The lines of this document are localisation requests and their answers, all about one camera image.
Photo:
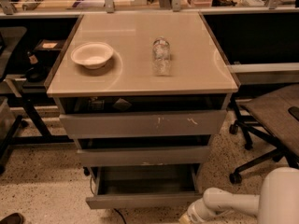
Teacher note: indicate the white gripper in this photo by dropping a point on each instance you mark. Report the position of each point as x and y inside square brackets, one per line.
[195, 211]

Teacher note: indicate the grey bottom drawer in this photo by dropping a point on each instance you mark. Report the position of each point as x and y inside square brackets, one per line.
[145, 186]

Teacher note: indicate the grey drawer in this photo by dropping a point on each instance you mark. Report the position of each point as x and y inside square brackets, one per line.
[142, 151]
[135, 116]
[145, 186]

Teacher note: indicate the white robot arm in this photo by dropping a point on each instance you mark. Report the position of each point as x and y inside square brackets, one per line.
[278, 202]

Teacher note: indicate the grey middle drawer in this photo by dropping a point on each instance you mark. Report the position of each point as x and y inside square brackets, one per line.
[142, 151]

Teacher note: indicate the grey top drawer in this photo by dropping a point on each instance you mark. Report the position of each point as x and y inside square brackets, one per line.
[135, 116]

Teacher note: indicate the grey drawer cabinet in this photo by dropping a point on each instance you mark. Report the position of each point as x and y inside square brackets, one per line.
[196, 64]

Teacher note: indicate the black office chair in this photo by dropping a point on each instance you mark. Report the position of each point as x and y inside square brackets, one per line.
[273, 117]

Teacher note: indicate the clear plastic water bottle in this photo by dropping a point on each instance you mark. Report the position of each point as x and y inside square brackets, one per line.
[161, 57]

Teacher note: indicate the dark shoe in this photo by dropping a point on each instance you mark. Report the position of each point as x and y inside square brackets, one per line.
[14, 218]

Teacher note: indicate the white paper bowl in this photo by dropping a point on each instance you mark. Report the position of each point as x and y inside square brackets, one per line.
[92, 55]

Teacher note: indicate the black device under desk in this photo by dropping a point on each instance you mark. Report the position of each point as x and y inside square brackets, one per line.
[37, 72]

